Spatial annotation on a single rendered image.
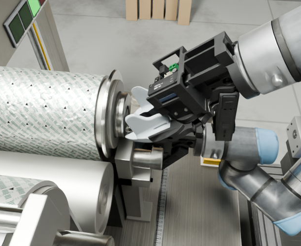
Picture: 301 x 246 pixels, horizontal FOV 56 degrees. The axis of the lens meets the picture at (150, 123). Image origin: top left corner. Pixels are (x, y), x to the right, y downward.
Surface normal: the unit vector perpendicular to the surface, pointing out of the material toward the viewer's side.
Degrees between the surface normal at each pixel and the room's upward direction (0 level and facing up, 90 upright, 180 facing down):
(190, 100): 90
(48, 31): 90
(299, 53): 69
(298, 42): 58
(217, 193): 0
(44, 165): 18
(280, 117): 0
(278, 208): 44
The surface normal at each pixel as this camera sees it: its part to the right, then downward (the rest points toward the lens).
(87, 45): 0.00, -0.61
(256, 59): -0.55, 0.16
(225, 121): -0.09, 0.81
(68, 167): 0.04, -0.86
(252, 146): -0.07, 0.04
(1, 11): 0.99, 0.10
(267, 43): -0.62, -0.15
